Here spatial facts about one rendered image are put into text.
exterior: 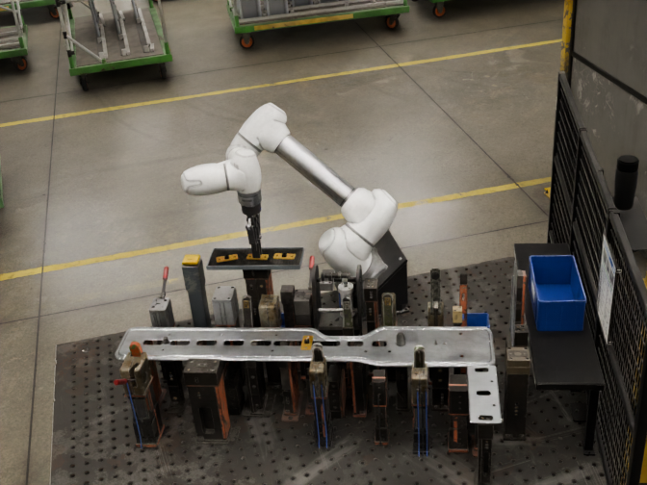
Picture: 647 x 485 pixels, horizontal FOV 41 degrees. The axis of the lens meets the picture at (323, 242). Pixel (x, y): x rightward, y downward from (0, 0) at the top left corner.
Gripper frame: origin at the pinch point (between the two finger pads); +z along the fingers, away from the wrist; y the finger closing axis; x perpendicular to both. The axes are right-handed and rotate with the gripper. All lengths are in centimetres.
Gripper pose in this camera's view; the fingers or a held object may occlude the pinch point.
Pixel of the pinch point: (256, 248)
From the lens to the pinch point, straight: 341.8
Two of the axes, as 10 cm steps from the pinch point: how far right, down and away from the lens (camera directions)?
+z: 0.7, 8.6, 5.1
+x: 9.8, 0.3, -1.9
